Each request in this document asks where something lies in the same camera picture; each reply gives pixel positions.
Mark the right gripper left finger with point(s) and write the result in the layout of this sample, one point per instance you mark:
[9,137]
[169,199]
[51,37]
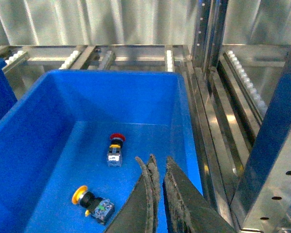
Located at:
[139,214]

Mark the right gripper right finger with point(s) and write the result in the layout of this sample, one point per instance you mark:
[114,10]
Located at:
[186,209]

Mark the large yellow mushroom button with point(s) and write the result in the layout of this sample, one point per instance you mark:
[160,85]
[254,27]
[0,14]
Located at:
[100,209]

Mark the large red mushroom button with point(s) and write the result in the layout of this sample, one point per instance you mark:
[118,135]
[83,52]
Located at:
[114,154]

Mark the blue target bin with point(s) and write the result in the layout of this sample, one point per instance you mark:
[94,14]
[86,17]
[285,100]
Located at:
[56,138]

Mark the white roller track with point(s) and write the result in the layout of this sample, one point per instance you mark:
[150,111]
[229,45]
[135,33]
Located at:
[169,61]

